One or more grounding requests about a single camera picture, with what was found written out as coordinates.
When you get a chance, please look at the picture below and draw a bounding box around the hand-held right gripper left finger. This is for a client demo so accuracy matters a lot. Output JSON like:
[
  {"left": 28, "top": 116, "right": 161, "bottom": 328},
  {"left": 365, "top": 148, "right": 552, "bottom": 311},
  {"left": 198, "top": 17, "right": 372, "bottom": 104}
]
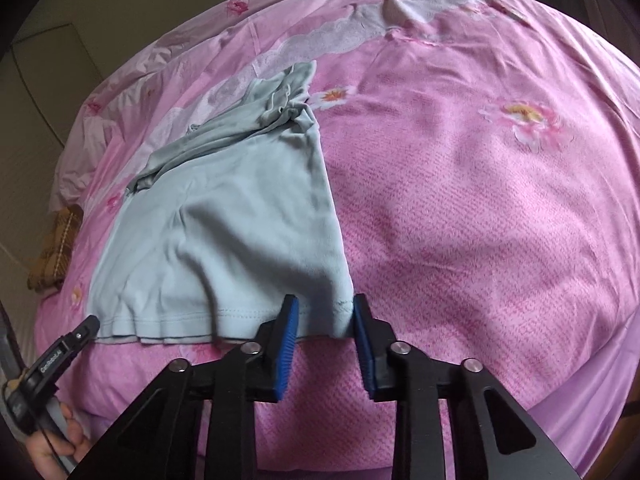
[{"left": 75, "top": 294, "right": 300, "bottom": 480}]

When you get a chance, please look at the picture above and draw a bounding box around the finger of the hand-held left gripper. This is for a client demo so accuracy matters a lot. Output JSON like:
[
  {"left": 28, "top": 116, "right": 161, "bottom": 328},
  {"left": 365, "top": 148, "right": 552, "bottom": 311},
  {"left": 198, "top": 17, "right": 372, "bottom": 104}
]
[{"left": 61, "top": 314, "right": 101, "bottom": 356}]

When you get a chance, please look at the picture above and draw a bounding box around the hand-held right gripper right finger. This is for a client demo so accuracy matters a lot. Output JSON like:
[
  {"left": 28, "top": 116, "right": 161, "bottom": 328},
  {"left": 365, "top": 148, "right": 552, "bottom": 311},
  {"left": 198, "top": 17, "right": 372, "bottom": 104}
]
[{"left": 353, "top": 294, "right": 583, "bottom": 480}]

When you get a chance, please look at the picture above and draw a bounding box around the light blue long-sleeve shirt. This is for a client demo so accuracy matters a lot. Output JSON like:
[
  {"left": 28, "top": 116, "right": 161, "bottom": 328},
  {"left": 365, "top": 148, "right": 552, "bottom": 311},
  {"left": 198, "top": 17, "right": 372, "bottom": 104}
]
[{"left": 87, "top": 60, "right": 354, "bottom": 346}]

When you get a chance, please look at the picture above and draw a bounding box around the person's left hand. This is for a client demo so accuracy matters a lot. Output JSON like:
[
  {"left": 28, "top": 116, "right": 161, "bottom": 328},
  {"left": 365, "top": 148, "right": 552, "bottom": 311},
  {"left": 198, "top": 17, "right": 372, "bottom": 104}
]
[{"left": 26, "top": 402, "right": 94, "bottom": 480}]

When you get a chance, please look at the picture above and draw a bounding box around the brown plaid folded cloth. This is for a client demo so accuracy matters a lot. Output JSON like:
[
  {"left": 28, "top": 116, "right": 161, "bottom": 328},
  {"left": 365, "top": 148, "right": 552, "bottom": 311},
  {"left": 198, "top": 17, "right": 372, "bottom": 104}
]
[{"left": 27, "top": 205, "right": 84, "bottom": 292}]

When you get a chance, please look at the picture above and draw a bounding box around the pink pillow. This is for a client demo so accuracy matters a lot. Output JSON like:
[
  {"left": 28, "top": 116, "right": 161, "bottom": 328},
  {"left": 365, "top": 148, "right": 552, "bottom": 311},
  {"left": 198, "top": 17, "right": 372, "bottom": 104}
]
[{"left": 49, "top": 110, "right": 117, "bottom": 212}]

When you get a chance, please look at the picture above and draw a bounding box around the pink floral duvet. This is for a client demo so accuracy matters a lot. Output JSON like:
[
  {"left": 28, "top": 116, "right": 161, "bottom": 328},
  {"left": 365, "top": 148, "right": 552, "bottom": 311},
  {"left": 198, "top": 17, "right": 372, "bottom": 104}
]
[{"left": 34, "top": 0, "right": 640, "bottom": 472}]

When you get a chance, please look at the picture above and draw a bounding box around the white sliding wardrobe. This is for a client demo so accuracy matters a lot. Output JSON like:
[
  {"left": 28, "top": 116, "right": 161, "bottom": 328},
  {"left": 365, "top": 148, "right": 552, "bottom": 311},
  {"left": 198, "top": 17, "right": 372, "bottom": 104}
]
[{"left": 0, "top": 24, "right": 107, "bottom": 273}]

